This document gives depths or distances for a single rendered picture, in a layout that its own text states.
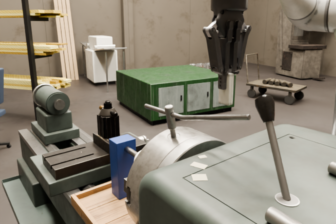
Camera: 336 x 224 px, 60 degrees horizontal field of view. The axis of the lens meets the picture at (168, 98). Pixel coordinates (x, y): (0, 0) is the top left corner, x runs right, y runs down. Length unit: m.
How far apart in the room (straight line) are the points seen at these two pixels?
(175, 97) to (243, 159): 3.94
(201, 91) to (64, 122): 3.28
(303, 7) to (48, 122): 1.38
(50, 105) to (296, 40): 8.17
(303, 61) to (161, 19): 4.66
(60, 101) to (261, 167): 1.32
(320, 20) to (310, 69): 7.97
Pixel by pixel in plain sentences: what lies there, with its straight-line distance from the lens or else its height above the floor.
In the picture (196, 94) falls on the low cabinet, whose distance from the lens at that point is 4.73.
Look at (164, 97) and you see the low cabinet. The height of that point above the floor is 0.43.
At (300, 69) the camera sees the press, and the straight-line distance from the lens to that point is 8.85.
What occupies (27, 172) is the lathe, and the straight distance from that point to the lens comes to 1.93.
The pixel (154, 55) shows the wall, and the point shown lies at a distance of 10.12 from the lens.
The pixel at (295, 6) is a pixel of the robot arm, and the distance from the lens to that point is 0.98.
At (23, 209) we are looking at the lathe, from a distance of 1.87.
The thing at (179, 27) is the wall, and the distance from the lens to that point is 10.52.
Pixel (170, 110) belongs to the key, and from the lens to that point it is 0.72.
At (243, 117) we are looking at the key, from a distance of 0.58.
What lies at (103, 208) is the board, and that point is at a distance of 1.12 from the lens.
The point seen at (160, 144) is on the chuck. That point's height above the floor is 1.22.
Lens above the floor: 1.52
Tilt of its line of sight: 14 degrees down
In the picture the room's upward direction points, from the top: straight up
